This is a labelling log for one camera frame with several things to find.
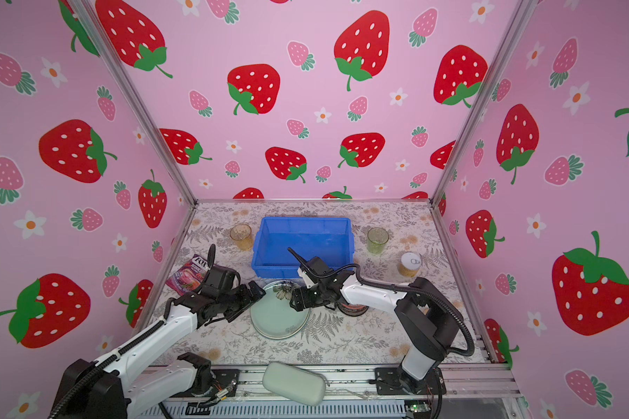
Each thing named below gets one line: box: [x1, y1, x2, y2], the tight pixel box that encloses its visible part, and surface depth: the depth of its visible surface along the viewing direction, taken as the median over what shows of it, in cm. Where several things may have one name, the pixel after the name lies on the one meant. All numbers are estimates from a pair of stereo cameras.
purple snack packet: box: [165, 254, 209, 296], surface depth 96 cm
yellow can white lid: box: [397, 251, 422, 278], surface depth 96 cm
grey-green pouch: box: [262, 362, 331, 406], surface depth 73 cm
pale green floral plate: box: [249, 280, 312, 341], surface depth 84 cm
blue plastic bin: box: [251, 216, 355, 279], surface depth 109 cm
